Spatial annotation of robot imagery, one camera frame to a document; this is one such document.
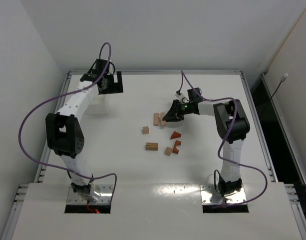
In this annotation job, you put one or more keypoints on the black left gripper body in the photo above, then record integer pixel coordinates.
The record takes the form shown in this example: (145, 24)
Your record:
(115, 88)

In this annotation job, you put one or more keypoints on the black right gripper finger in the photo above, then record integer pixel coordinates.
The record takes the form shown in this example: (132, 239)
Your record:
(173, 118)
(174, 108)

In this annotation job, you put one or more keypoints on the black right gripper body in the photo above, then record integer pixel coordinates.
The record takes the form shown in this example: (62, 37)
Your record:
(177, 110)

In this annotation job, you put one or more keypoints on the light wooden long block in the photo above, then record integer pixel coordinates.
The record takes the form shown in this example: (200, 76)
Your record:
(156, 119)

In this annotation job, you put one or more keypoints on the red-brown wooden arch block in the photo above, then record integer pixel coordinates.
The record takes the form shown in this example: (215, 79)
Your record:
(177, 143)

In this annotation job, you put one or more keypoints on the small light wooden block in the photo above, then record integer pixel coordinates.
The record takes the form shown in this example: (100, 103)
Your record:
(145, 130)

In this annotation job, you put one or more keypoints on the light wooden letter cube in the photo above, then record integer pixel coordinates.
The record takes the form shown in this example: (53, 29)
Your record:
(168, 151)

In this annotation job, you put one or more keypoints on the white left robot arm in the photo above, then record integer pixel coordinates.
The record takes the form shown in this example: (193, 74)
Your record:
(63, 131)

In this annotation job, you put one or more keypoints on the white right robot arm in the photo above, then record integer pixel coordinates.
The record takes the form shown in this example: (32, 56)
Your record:
(232, 126)

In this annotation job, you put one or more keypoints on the red-brown wooden triangle block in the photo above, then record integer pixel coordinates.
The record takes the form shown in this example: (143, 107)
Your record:
(175, 135)

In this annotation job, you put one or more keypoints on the striped brown wooden block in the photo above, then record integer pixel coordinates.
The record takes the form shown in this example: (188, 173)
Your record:
(151, 146)

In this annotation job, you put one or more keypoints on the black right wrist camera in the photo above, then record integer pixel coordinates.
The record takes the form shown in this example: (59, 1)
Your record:
(194, 95)

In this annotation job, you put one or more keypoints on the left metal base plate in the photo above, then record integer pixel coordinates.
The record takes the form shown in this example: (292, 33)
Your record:
(100, 195)

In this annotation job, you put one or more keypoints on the aluminium table edge rail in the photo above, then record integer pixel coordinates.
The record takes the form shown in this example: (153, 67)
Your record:
(259, 131)

